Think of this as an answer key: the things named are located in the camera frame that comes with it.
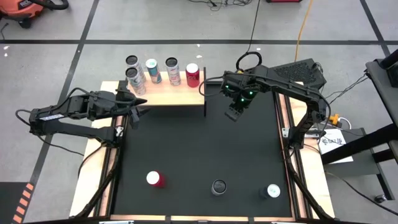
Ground Celsius Tropical Vibe can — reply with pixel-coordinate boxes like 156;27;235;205
125;67;147;96

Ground orange shop vacuum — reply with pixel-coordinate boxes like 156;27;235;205
0;0;46;29

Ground tangled black floor cables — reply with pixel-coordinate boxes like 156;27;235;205
186;0;252;12

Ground black mat orange stripes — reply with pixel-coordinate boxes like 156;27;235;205
0;182;35;224

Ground Celsius Peach Vibe can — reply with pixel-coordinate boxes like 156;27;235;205
211;179;228;197

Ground black vacuum hose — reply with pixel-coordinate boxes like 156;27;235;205
29;0;70;11

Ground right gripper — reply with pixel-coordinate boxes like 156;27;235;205
221;72;259;123

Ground black floor cable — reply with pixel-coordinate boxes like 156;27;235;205
323;170;398;217

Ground wooden shelf black metal frame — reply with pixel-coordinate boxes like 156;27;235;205
123;67;208;118

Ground red Coca-Cola can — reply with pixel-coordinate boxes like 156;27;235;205
146;170;167;189
185;63;201;88

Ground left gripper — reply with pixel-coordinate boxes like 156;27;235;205
116;80;152;130

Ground blue silver Red Bull can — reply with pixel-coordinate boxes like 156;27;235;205
145;58;163;85
259;184;282;200

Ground black aluminium table frame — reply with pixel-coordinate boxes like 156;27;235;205
74;80;335;224

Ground white Celsius energy drink can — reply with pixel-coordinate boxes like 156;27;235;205
125;55;144;75
165;57;182;87

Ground coiled black cable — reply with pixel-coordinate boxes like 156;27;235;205
235;0;264;75

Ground black perforated computer case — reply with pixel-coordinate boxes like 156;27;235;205
269;58;328;100

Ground white paper sheet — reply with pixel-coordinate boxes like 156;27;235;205
317;128;354;165

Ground black metal stand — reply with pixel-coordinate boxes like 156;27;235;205
320;48;398;202

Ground yellow extension cord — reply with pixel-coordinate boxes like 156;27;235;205
294;0;314;62

